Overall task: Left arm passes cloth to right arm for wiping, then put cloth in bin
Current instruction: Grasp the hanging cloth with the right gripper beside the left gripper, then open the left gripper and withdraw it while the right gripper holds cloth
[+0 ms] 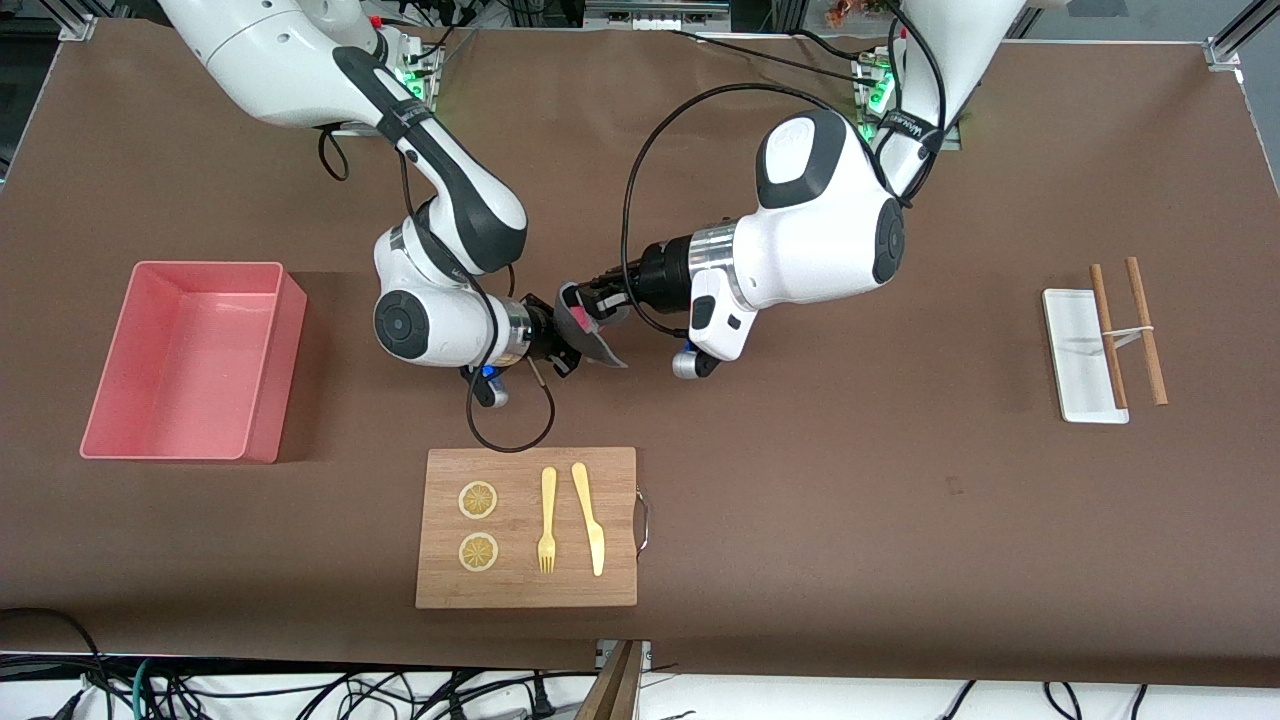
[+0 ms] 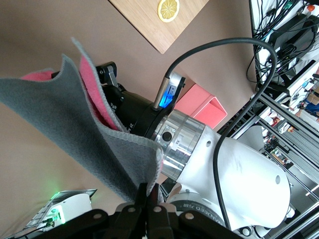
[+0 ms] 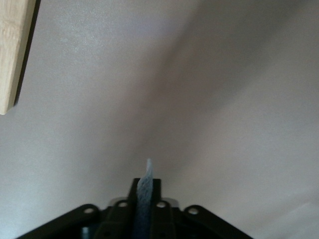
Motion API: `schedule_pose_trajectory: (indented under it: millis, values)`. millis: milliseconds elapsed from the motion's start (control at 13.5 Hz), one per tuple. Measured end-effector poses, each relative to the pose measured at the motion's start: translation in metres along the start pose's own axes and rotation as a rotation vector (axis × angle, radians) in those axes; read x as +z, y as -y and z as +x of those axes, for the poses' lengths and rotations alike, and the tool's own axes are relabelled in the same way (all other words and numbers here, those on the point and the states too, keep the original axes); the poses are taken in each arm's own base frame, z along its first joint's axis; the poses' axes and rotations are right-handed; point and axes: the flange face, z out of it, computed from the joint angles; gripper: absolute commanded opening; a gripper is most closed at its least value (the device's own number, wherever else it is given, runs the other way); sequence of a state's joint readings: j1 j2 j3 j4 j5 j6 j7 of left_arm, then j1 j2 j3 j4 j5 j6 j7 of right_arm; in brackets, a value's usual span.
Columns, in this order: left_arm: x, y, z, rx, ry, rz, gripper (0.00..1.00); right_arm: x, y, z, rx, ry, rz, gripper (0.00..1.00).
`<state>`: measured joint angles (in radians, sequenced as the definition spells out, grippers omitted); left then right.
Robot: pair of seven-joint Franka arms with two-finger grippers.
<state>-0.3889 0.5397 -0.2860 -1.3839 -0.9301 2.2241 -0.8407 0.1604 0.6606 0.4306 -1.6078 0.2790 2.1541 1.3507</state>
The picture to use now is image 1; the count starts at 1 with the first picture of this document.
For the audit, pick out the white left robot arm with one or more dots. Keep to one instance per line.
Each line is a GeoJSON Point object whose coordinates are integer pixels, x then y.
{"type": "Point", "coordinates": [830, 230]}

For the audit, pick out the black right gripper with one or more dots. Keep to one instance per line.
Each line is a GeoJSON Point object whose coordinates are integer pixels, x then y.
{"type": "Point", "coordinates": [544, 337]}

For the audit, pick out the colourful small items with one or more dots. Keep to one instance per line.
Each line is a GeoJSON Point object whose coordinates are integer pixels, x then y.
{"type": "Point", "coordinates": [850, 12]}

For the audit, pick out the yellow knife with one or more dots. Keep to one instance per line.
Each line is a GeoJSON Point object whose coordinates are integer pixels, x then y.
{"type": "Point", "coordinates": [590, 520]}

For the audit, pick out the lemon slice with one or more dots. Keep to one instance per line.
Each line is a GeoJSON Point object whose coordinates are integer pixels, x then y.
{"type": "Point", "coordinates": [478, 552]}
{"type": "Point", "coordinates": [478, 500]}

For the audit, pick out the grey metal device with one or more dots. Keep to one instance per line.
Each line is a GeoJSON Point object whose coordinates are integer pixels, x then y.
{"type": "Point", "coordinates": [650, 15]}

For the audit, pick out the white rectangular tray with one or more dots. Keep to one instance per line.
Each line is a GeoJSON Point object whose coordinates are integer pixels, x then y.
{"type": "Point", "coordinates": [1075, 350]}

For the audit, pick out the pink plastic bin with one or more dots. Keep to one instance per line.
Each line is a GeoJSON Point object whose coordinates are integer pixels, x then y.
{"type": "Point", "coordinates": [180, 370]}

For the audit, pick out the yellow fork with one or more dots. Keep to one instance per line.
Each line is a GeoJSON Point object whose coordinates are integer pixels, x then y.
{"type": "Point", "coordinates": [548, 500]}

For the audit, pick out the aluminium frame profile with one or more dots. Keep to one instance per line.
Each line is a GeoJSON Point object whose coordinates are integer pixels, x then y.
{"type": "Point", "coordinates": [1235, 35]}
{"type": "Point", "coordinates": [78, 18]}

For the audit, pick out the white rubber band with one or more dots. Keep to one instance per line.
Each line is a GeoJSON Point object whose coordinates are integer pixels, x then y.
{"type": "Point", "coordinates": [1125, 331]}

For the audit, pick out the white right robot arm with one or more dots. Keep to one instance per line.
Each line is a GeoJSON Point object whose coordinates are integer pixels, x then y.
{"type": "Point", "coordinates": [280, 50]}

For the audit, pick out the wooden cutting board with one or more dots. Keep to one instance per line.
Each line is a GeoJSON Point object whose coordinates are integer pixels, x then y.
{"type": "Point", "coordinates": [520, 590]}

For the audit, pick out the black power plug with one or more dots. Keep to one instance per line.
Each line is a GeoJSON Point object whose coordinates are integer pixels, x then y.
{"type": "Point", "coordinates": [544, 705]}

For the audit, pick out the grey cloth with red underside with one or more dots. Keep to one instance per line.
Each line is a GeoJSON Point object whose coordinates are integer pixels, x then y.
{"type": "Point", "coordinates": [600, 345]}

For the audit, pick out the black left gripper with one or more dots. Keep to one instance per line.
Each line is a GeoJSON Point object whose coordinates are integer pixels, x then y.
{"type": "Point", "coordinates": [661, 269]}

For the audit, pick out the wooden plank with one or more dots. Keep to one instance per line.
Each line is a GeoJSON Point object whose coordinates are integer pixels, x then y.
{"type": "Point", "coordinates": [615, 690]}

